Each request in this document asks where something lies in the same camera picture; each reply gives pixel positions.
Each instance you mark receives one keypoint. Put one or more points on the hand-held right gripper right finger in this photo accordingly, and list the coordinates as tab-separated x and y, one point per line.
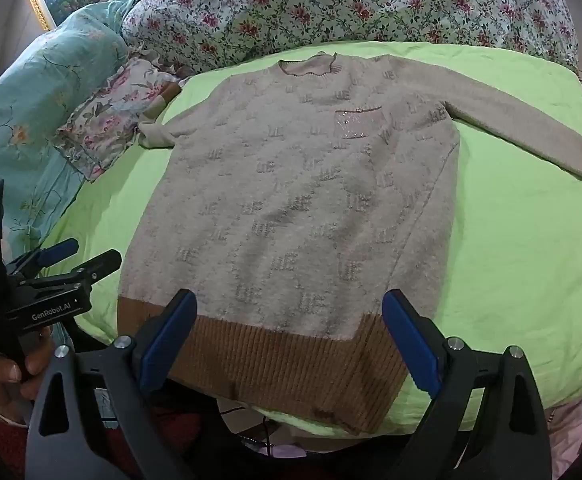
411	340

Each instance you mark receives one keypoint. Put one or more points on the red rose floral quilt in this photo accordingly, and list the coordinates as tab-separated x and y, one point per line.
351	5

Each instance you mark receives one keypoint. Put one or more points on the person's dark red clothing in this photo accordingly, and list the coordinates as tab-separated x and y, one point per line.
1	445

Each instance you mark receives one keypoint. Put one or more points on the pink floral ruffled pillow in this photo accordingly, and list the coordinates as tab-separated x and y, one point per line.
111	115

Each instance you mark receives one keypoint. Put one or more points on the beige knit sweater brown hem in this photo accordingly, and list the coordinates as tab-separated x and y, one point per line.
301	200

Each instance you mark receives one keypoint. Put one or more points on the light green bed sheet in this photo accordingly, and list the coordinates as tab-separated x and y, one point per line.
511	260

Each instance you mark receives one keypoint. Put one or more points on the teal floral blanket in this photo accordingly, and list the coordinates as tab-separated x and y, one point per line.
36	110

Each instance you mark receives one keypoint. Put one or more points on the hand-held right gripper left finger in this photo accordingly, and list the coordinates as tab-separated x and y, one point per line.
167	341

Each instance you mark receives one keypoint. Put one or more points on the person's left hand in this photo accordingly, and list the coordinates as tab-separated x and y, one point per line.
6	380

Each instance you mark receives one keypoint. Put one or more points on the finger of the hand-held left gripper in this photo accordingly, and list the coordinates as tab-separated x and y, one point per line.
102	262
56	251

